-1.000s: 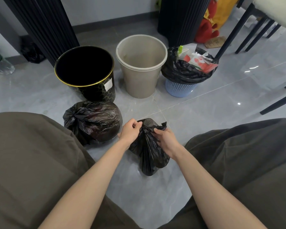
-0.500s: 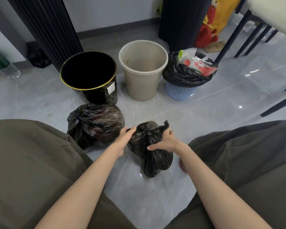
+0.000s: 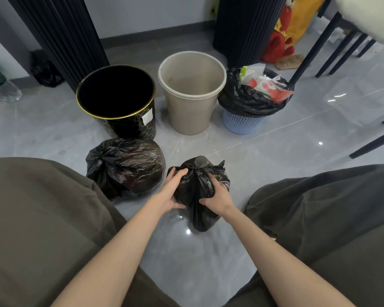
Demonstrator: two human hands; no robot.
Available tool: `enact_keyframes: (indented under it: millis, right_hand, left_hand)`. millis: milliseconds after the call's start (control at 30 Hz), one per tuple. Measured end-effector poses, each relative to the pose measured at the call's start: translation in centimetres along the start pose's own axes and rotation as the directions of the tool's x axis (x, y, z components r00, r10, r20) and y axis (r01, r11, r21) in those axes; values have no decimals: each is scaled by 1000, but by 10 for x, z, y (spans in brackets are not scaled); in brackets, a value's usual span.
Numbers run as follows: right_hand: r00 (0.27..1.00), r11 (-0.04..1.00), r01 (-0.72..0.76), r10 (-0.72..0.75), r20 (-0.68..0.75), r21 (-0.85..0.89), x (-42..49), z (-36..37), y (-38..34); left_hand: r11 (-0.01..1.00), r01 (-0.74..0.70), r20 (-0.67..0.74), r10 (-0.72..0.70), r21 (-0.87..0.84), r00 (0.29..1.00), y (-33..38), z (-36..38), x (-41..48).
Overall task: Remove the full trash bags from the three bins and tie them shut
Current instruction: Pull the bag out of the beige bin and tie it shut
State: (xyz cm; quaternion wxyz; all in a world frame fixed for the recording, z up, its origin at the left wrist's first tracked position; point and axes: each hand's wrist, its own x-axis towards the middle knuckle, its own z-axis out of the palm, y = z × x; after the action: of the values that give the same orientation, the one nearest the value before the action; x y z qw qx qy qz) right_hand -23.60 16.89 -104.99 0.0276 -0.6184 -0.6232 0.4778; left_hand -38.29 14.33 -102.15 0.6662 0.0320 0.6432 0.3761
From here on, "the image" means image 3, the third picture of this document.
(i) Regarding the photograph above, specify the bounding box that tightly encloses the person's left hand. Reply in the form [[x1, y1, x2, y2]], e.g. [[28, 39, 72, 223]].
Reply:
[[154, 168, 189, 212]]

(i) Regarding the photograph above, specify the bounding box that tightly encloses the person's right hand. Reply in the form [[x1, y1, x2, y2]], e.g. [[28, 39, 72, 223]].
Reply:
[[199, 174, 236, 216]]

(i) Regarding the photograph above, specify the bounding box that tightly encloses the small black garbage bag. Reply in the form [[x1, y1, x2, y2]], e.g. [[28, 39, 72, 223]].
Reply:
[[166, 156, 231, 233]]

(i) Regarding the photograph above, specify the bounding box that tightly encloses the person's right forearm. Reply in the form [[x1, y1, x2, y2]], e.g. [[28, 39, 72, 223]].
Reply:
[[222, 206, 356, 307]]

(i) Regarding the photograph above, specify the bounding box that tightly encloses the person's left forearm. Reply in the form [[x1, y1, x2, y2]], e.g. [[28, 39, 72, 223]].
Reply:
[[51, 197, 167, 307]]

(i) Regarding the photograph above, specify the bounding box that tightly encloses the large tied black garbage bag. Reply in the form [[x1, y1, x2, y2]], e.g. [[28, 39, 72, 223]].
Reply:
[[85, 138, 166, 199]]

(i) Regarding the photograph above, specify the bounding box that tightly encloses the blue mesh trash basket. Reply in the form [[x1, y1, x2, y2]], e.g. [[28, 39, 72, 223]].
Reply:
[[223, 109, 267, 135]]

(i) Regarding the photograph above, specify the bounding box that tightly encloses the beige plastic trash bin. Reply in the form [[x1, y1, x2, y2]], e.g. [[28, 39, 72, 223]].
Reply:
[[158, 51, 227, 136]]

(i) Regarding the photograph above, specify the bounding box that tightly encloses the black bin liner bag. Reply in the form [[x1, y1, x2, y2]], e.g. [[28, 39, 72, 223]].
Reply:
[[218, 68, 295, 117]]

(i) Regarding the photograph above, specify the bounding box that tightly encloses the black gold-rimmed trash bin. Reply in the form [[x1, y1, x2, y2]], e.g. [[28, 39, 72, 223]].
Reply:
[[76, 65, 157, 141]]

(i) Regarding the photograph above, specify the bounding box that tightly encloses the person's right trouser leg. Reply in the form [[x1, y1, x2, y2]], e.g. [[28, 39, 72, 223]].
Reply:
[[225, 164, 384, 307]]

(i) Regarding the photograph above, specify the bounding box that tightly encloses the person's trouser leg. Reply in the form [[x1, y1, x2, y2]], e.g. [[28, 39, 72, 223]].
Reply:
[[0, 157, 180, 307], [225, 164, 384, 307]]

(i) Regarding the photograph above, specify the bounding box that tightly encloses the mixed paper and plastic trash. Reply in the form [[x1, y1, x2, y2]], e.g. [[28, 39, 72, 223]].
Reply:
[[238, 63, 294, 104]]

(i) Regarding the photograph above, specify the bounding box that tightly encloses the person's left trouser leg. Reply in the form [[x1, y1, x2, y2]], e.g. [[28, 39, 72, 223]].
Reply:
[[0, 157, 180, 307]]

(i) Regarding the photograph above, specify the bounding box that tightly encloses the brown cardboard piece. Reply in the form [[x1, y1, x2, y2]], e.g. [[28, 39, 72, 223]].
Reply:
[[275, 54, 305, 70]]

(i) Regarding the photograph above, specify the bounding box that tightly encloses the black fluted column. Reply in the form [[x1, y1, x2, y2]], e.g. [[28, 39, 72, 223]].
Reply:
[[6, 0, 110, 93], [213, 0, 288, 69]]

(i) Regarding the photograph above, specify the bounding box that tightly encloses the red plush toy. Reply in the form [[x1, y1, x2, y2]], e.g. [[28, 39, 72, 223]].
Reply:
[[262, 4, 295, 64]]

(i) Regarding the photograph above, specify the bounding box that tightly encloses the crumpled black plastic bag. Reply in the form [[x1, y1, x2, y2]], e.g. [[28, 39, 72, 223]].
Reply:
[[30, 49, 64, 88]]

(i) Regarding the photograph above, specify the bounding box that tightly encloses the yellow bag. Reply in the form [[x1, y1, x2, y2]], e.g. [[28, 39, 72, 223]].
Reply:
[[274, 0, 327, 48]]

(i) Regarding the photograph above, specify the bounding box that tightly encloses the clear plastic water bottle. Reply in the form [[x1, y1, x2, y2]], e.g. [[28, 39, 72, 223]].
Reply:
[[0, 62, 23, 103]]

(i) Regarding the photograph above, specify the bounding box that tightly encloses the white furry chair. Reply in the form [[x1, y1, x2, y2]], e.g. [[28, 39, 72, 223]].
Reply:
[[287, 0, 384, 88]]

